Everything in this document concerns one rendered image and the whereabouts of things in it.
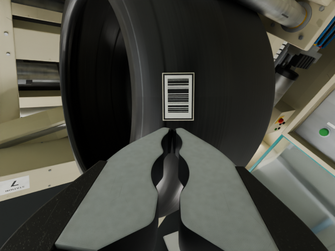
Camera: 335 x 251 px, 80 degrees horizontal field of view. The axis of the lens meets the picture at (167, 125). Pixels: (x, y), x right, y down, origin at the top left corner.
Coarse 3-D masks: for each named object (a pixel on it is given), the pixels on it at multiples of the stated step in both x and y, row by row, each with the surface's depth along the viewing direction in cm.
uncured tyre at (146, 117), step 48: (96, 0) 55; (144, 0) 26; (192, 0) 26; (96, 48) 68; (144, 48) 26; (192, 48) 25; (240, 48) 30; (96, 96) 74; (144, 96) 27; (240, 96) 30; (96, 144) 70; (240, 144) 35
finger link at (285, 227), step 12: (240, 168) 9; (252, 180) 8; (252, 192) 7; (264, 192) 7; (264, 204) 7; (276, 204) 7; (264, 216) 6; (276, 216) 7; (288, 216) 7; (276, 228) 6; (288, 228) 6; (300, 228) 6; (276, 240) 6; (288, 240) 6; (300, 240) 6; (312, 240) 6
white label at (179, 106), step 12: (168, 84) 25; (180, 84) 25; (192, 84) 25; (168, 96) 25; (180, 96) 25; (192, 96) 25; (168, 108) 26; (180, 108) 26; (192, 108) 26; (168, 120) 26; (180, 120) 26; (192, 120) 26
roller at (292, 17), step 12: (240, 0) 31; (252, 0) 32; (264, 0) 33; (276, 0) 34; (288, 0) 37; (264, 12) 36; (276, 12) 37; (288, 12) 39; (300, 12) 41; (288, 24) 43; (300, 24) 44
